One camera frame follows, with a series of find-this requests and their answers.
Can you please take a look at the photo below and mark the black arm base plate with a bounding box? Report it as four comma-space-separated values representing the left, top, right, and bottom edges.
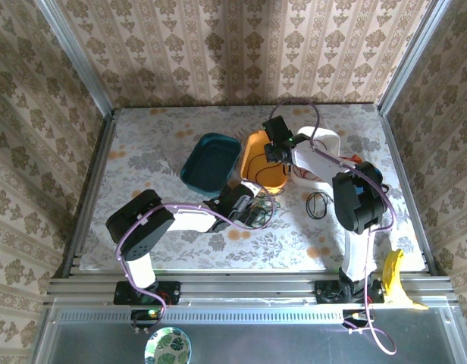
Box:
113, 280, 182, 306
314, 278, 387, 305

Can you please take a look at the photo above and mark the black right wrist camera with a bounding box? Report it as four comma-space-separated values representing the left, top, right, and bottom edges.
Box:
262, 116, 294, 144

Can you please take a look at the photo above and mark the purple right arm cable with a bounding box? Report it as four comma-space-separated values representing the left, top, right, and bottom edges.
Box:
269, 97, 398, 356

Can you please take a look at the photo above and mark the thin black cable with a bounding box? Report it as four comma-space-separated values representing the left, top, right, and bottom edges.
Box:
306, 190, 331, 221
243, 150, 288, 187

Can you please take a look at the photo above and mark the aluminium front rail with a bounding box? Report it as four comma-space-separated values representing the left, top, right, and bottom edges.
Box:
43, 269, 457, 306

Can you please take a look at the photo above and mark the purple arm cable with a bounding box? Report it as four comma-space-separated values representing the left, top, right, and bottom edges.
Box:
115, 184, 276, 331
269, 97, 398, 356

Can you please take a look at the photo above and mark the teal plastic bin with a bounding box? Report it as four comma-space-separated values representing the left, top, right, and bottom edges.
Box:
179, 132, 243, 199

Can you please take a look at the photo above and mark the aluminium side rail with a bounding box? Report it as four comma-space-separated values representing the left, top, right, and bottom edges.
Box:
377, 107, 438, 275
61, 108, 118, 278

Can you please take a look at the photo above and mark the white plastic bin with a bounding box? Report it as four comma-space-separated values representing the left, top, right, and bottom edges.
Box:
291, 126, 342, 187

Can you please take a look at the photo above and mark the slotted metal cable tray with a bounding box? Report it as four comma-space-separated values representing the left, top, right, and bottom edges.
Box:
31, 298, 467, 364

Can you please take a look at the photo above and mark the thin red cable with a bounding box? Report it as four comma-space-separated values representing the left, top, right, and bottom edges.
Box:
293, 165, 322, 182

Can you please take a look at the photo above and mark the yellow banana-shaped object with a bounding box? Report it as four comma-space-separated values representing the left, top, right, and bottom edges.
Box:
382, 249, 428, 312

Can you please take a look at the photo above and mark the blue round object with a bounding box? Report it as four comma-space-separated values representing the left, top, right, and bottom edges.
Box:
353, 165, 383, 193

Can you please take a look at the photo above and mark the aluminium frame post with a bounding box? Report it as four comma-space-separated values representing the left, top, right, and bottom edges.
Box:
376, 0, 447, 116
33, 0, 116, 116

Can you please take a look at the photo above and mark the orange plastic bin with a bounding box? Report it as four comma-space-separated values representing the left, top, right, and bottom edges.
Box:
239, 129, 290, 190

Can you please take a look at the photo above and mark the leaf pattern bowl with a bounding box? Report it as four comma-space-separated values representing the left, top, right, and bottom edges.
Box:
143, 327, 192, 364

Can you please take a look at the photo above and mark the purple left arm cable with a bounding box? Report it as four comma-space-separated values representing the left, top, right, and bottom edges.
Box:
115, 184, 276, 331

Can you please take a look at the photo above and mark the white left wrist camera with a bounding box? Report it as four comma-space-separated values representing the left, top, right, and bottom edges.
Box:
239, 180, 261, 199

